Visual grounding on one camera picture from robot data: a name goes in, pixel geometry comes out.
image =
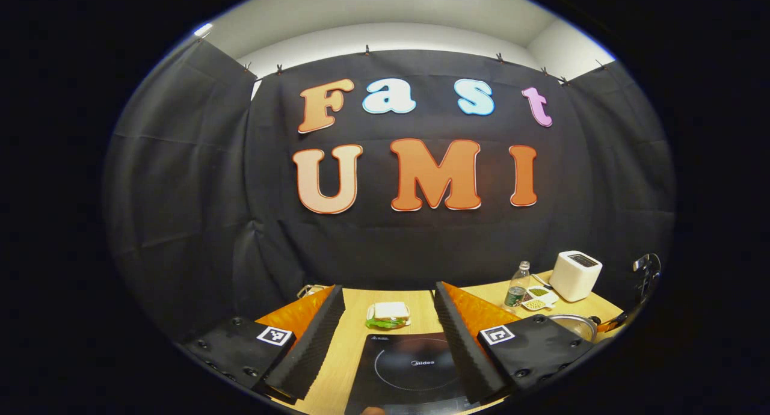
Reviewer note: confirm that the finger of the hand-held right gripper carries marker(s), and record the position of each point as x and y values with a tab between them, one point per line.
612	323

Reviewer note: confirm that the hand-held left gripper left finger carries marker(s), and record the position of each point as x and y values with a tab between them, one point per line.
316	343

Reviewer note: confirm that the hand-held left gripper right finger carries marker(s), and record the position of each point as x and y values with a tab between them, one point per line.
460	343

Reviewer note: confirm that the stainless steel pot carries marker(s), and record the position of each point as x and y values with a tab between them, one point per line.
576	326

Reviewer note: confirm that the black induction cooktop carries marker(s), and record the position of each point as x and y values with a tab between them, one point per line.
409	367

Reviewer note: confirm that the white toaster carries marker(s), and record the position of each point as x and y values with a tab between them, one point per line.
574	276

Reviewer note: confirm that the sandwich with lettuce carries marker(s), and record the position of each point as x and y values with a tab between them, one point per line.
390	313

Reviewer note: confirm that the white divided bean dish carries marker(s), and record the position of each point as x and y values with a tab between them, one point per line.
539	298

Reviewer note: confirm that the clear plastic water bottle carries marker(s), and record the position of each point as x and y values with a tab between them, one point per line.
516	288

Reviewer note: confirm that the black backdrop cloth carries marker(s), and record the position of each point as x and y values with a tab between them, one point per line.
180	192

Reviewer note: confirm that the row of black cloth clips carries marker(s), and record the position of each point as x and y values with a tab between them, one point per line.
367	49

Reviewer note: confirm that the ceiling light strip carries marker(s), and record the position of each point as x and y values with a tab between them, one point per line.
203	29

